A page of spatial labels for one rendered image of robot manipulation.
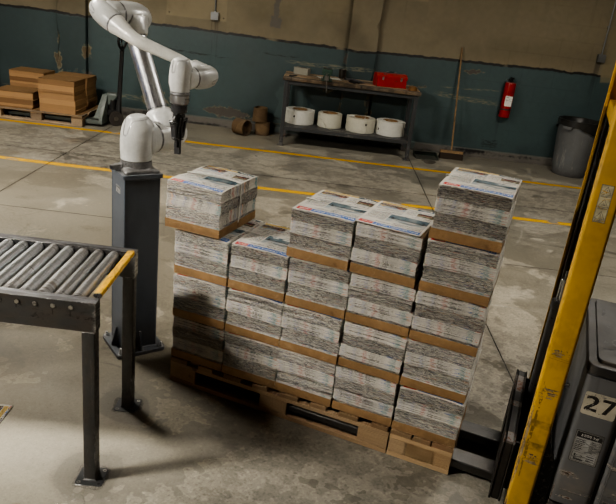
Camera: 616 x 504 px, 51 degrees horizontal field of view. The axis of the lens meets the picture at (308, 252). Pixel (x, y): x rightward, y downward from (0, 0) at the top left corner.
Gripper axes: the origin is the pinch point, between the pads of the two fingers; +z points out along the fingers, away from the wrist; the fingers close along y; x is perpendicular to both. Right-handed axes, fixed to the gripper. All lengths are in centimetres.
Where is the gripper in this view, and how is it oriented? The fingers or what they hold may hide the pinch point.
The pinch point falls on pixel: (177, 146)
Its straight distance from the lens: 323.6
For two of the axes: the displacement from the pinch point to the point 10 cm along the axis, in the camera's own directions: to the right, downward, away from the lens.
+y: 3.7, -3.0, 8.8
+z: -1.1, 9.2, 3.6
